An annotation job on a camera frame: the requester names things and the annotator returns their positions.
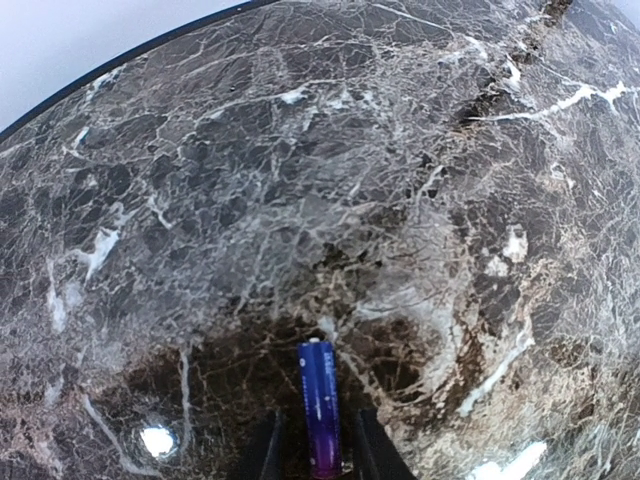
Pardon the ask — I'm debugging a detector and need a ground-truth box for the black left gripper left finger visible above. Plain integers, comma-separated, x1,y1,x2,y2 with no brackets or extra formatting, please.
239,410,285,480

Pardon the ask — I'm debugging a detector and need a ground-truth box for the blue AAA battery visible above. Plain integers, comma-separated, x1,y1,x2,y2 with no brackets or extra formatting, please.
297,338,342,479

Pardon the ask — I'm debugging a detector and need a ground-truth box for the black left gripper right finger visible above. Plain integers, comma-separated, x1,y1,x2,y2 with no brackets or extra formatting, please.
353,409,415,480

